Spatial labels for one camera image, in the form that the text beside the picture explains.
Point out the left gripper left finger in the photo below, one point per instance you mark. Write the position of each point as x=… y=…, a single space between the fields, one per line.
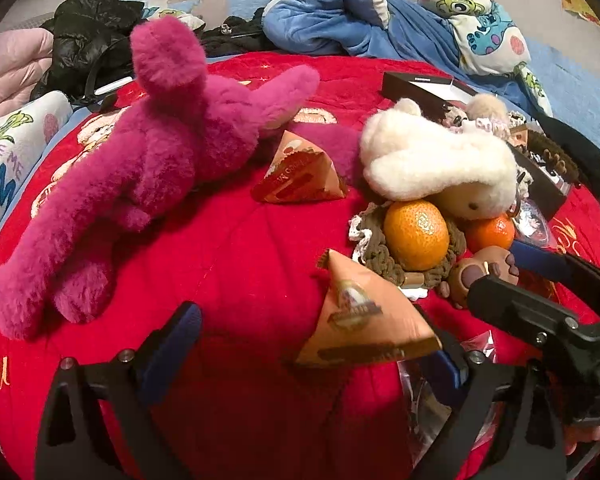
x=164 y=351

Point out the beige pompom plush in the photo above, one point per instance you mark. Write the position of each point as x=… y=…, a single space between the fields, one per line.
x=486 y=105

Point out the black clothing pile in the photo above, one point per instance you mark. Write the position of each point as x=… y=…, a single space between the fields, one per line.
x=236 y=36

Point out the brown crochet scrunchie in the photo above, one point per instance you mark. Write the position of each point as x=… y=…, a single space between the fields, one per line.
x=372 y=251

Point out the black shallow gift box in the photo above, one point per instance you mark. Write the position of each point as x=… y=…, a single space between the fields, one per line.
x=443 y=99

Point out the brown fuzzy hair clip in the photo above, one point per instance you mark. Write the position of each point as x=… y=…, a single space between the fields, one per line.
x=554 y=157

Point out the black puffer jacket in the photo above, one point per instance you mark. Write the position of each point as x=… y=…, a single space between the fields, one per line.
x=91 y=47

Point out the red embroidered blanket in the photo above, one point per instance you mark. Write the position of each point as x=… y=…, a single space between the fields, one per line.
x=240 y=408

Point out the pink quilted comforter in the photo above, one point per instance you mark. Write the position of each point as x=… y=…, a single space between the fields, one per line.
x=25 y=55

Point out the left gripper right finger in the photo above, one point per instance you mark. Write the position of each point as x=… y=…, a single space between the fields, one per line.
x=446 y=370

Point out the cream plush toy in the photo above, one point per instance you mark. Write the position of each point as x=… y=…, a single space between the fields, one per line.
x=470 y=174

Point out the orange pyramid snack packet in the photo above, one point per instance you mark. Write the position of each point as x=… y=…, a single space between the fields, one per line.
x=365 y=319

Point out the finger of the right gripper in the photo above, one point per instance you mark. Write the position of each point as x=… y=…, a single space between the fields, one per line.
x=577 y=274
x=518 y=312

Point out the wall certificate poster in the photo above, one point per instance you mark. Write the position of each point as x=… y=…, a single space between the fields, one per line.
x=581 y=9

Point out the magenta plush bear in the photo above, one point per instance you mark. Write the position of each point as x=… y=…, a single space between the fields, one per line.
x=189 y=128

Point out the orange mandarin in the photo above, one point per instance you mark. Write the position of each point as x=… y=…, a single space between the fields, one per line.
x=497 y=232
x=416 y=234

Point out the silver foil packet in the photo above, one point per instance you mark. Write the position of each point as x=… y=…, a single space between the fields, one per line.
x=531 y=226

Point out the small monster print pillow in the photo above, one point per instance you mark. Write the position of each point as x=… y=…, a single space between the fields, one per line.
x=190 y=20

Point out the blue monster print blanket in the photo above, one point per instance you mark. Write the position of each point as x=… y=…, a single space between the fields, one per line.
x=475 y=41

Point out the scream print pillow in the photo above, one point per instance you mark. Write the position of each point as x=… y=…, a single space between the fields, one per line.
x=24 y=135

